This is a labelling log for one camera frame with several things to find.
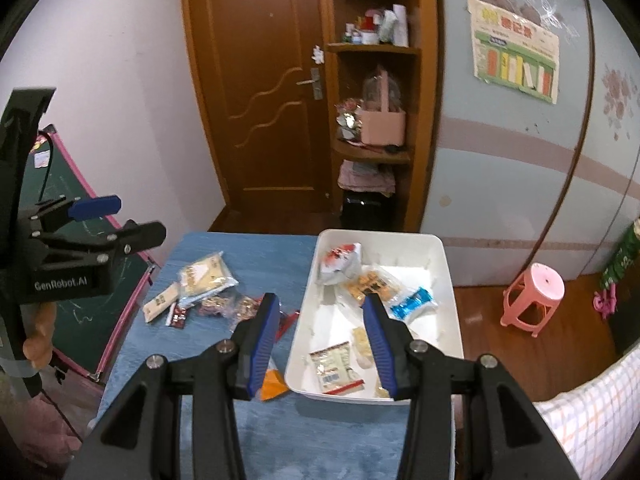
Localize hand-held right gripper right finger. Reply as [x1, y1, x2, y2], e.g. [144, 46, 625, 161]
[361, 294, 581, 480]

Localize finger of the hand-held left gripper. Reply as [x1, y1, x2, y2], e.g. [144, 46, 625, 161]
[31, 195, 122, 233]
[39, 220, 167, 267]

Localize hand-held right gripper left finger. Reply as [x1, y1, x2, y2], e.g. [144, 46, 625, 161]
[62, 292, 282, 480]

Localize square clear packet yellow puffs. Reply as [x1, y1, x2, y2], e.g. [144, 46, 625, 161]
[351, 327, 375, 371]

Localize clear packet of red jerky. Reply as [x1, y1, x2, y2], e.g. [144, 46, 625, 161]
[275, 310, 301, 341]

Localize clear packet of walnuts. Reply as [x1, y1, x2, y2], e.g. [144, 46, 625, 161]
[231, 296, 261, 333]

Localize white and orange snack packet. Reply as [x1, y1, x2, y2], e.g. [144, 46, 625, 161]
[260, 360, 291, 402]

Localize red and white snack packet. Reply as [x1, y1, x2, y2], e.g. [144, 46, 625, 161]
[307, 341, 365, 395]

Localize blue and white snack packet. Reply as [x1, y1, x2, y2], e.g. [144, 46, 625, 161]
[389, 286, 438, 322]

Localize small clear packet of nuts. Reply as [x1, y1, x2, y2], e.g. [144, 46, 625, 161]
[196, 294, 233, 318]

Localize clear packet of brown biscuits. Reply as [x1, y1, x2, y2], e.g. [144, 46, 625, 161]
[346, 266, 405, 306]

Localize white plastic storage box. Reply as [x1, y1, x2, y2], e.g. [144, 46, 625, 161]
[284, 229, 465, 402]

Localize beige snack bar packet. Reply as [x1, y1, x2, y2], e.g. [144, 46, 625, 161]
[143, 282, 180, 323]

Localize large clear cracker packet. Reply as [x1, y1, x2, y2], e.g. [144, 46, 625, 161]
[175, 251, 238, 308]

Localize dark red snack packet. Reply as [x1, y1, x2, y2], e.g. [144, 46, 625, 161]
[166, 304, 191, 329]

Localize white packet with red print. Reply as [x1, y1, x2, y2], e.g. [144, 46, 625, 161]
[319, 242, 362, 286]

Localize person's left hand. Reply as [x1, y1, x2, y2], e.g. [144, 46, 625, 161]
[24, 304, 57, 372]

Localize blue tablecloth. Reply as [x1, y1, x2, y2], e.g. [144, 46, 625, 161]
[97, 231, 456, 480]

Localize black bin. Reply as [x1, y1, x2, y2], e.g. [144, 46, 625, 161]
[341, 192, 396, 231]

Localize pink plastic stool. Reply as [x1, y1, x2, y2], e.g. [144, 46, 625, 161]
[501, 262, 566, 338]

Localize folded pink cloths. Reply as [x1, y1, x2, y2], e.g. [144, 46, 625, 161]
[338, 159, 397, 196]

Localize wooden door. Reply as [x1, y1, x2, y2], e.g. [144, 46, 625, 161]
[180, 0, 341, 216]

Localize pale blue sliding wardrobe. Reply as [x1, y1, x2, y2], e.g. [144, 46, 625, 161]
[420, 0, 640, 286]

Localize pink basket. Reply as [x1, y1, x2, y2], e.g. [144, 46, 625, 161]
[360, 72, 407, 146]

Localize checked bedding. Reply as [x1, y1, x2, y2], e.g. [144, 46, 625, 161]
[532, 352, 640, 480]

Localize pink toy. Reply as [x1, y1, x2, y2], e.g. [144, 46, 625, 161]
[593, 285, 618, 318]

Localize pile of shiny wrappers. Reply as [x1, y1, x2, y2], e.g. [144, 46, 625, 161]
[335, 99, 363, 142]

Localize wooden corner shelf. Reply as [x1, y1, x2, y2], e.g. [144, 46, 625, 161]
[325, 0, 441, 233]

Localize green bag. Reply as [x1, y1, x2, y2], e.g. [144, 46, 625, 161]
[600, 220, 640, 291]

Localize clutter of bottles and jars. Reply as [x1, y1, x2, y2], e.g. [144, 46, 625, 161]
[342, 4, 410, 47]

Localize green chalkboard with pink frame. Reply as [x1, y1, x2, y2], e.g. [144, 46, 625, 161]
[30, 125, 156, 386]

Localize black cable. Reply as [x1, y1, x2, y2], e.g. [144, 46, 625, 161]
[37, 130, 58, 201]

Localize metal door handle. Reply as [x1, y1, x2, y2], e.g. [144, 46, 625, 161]
[296, 67, 323, 101]

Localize wall poster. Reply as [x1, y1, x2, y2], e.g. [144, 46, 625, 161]
[467, 0, 560, 105]

